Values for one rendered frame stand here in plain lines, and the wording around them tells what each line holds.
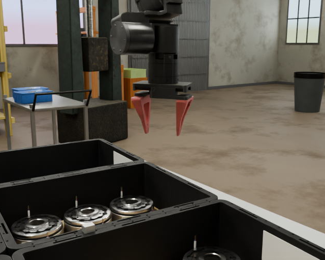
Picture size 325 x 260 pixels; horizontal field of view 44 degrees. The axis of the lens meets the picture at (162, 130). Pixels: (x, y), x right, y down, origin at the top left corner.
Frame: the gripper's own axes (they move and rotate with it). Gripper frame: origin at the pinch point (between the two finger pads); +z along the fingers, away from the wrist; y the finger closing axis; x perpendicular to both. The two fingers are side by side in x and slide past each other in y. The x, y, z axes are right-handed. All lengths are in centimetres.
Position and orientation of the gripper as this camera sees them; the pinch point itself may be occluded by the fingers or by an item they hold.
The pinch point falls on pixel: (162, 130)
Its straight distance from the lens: 77.6
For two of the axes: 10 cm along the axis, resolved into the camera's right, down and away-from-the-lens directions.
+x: 2.6, -2.0, 9.4
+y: 9.7, 0.7, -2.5
